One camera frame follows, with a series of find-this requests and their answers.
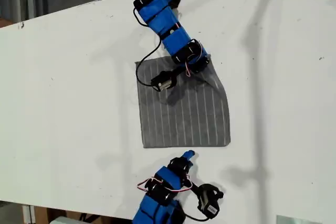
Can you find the grey striped square towel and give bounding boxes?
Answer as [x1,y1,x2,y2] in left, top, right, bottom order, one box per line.
[134,53,232,149]

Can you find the white box under table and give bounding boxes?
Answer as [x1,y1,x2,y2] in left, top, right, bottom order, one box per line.
[49,216,82,224]

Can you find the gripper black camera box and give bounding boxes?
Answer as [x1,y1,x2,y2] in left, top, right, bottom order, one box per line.
[197,183,224,219]
[150,66,186,92]

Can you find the camera black cable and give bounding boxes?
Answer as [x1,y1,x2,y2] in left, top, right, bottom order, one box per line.
[133,7,162,87]
[183,212,209,221]

